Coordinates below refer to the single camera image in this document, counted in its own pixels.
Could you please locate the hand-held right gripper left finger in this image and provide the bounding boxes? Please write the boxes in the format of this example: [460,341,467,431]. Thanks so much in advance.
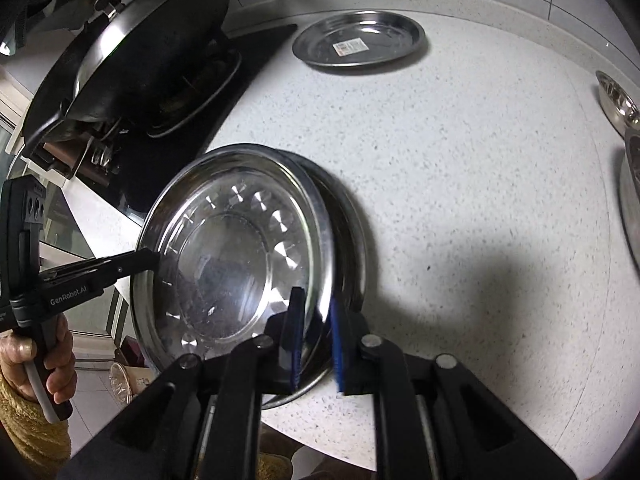
[60,287,306,480]

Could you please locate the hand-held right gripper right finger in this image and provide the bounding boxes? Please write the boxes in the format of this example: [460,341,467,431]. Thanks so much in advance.
[330,296,578,480]

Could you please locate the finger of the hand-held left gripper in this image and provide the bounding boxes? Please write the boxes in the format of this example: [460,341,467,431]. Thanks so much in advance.
[40,249,162,288]

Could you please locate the patterned steel plate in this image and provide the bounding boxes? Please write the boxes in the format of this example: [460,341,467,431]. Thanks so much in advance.
[131,144,335,407]

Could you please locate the plain steel plate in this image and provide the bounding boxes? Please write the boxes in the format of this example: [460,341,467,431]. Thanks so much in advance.
[280,150,371,313]

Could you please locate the large steel bowl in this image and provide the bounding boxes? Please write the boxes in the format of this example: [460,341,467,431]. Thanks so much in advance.
[619,125,640,266]

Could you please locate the small steel bowl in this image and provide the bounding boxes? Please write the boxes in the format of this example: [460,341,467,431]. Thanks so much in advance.
[595,71,640,128]

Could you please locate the person's left forearm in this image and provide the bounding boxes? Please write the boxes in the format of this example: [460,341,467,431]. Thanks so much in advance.
[0,375,73,476]

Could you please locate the person's left hand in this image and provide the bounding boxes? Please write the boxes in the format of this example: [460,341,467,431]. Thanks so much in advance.
[0,315,77,406]

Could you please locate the black glass gas stove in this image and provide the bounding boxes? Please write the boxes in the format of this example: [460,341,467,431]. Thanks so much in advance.
[20,24,298,231]

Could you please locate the steel wok lid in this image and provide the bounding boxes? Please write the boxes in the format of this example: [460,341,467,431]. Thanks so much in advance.
[74,0,151,106]

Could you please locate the black wok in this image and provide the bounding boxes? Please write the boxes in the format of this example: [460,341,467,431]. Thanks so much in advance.
[20,0,236,186]

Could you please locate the steel plate with label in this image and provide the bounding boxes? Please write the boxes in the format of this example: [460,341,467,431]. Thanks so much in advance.
[292,10,427,72]

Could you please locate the stove burner ring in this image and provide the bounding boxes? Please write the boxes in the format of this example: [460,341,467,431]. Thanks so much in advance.
[147,47,243,140]

